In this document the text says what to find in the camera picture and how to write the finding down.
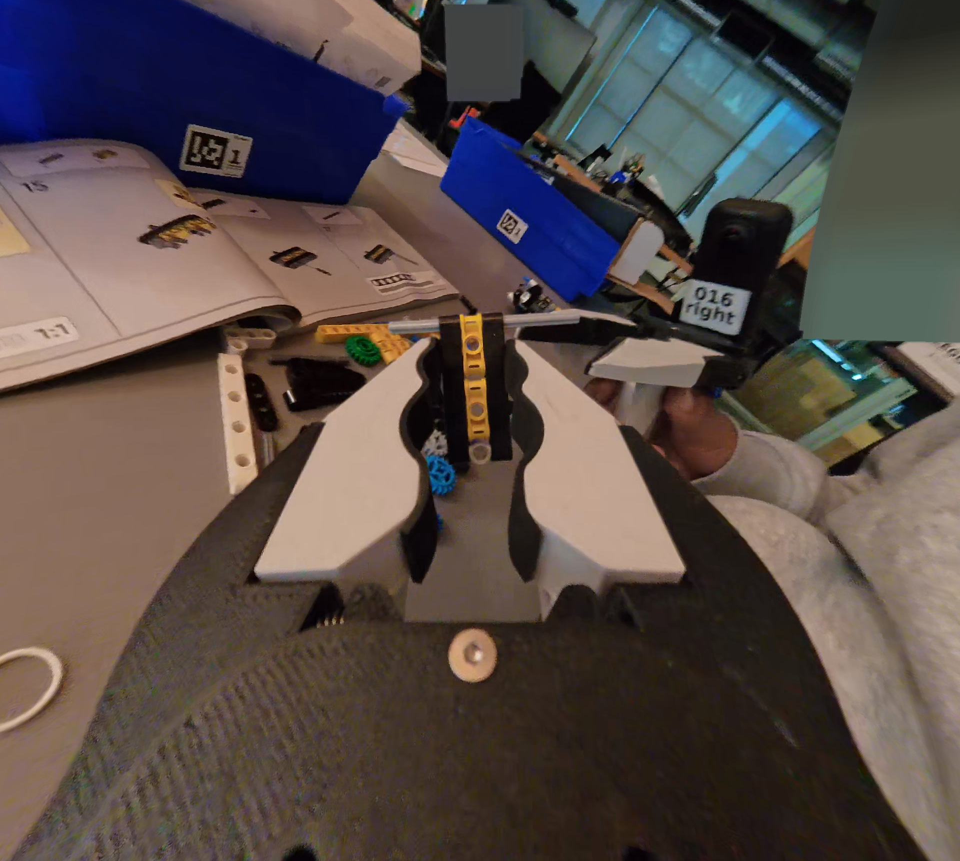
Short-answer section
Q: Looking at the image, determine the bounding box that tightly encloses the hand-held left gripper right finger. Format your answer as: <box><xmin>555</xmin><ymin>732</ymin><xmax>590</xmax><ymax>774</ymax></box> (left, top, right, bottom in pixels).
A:
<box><xmin>508</xmin><ymin>338</ymin><xmax>689</xmax><ymax>611</ymax></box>

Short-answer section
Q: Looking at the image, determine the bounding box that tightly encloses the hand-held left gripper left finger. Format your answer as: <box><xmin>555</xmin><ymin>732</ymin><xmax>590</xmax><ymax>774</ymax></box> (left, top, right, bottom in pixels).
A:
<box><xmin>253</xmin><ymin>337</ymin><xmax>444</xmax><ymax>588</ymax></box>

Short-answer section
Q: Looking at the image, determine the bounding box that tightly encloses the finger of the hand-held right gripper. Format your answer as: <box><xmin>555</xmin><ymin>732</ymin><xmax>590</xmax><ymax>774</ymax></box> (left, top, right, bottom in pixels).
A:
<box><xmin>516</xmin><ymin>308</ymin><xmax>640</xmax><ymax>346</ymax></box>
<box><xmin>585</xmin><ymin>338</ymin><xmax>726</xmax><ymax>390</ymax></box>

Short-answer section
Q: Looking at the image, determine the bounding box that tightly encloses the black yellow lego beam assembly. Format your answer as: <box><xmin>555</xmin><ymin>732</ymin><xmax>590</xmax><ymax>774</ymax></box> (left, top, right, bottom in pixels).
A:
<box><xmin>437</xmin><ymin>312</ymin><xmax>519</xmax><ymax>466</ymax></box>

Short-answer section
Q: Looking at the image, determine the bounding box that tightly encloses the small black lego assembly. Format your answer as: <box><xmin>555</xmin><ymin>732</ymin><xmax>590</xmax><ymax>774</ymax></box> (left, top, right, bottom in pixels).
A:
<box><xmin>508</xmin><ymin>276</ymin><xmax>560</xmax><ymax>316</ymax></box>

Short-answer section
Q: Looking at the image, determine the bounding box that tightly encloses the pile of loose lego pieces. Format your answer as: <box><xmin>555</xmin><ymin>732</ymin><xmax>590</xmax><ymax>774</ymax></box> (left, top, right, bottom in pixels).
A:
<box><xmin>216</xmin><ymin>313</ymin><xmax>460</xmax><ymax>498</ymax></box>

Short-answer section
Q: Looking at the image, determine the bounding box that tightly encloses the lego instruction booklet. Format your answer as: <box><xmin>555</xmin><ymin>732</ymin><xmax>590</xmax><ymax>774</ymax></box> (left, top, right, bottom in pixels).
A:
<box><xmin>0</xmin><ymin>139</ymin><xmax>460</xmax><ymax>393</ymax></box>

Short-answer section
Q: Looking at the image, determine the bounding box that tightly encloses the person's right hand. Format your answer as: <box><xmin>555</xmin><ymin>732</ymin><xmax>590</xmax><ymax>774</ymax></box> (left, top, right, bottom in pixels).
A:
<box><xmin>585</xmin><ymin>377</ymin><xmax>741</xmax><ymax>483</ymax></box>

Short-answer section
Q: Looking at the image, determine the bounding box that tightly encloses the cardboard box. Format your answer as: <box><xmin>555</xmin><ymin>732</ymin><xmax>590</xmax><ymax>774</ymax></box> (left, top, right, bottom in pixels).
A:
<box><xmin>606</xmin><ymin>219</ymin><xmax>695</xmax><ymax>300</ymax></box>

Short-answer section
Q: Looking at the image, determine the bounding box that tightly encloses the blue storage bin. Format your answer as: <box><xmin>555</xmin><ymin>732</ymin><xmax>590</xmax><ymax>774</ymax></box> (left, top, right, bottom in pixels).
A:
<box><xmin>0</xmin><ymin>0</ymin><xmax>410</xmax><ymax>206</ymax></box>
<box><xmin>440</xmin><ymin>117</ymin><xmax>624</xmax><ymax>303</ymax></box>

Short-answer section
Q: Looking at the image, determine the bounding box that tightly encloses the cluttered office desk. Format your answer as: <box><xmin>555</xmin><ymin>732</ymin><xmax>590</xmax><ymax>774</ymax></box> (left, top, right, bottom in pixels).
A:
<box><xmin>525</xmin><ymin>133</ymin><xmax>721</xmax><ymax>255</ymax></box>

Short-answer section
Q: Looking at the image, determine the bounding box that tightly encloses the white paper sheet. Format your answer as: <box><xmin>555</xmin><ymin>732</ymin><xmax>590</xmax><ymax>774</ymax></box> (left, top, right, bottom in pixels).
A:
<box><xmin>378</xmin><ymin>122</ymin><xmax>451</xmax><ymax>180</ymax></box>

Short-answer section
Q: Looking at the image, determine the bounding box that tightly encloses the large display screen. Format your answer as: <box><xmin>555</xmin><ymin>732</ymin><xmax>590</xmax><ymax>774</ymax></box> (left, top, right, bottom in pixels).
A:
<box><xmin>517</xmin><ymin>0</ymin><xmax>599</xmax><ymax>120</ymax></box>

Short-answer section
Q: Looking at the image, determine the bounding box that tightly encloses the white rubber band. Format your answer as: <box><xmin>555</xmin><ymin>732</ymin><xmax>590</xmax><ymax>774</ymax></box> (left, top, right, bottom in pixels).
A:
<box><xmin>0</xmin><ymin>645</ymin><xmax>65</xmax><ymax>735</ymax></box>

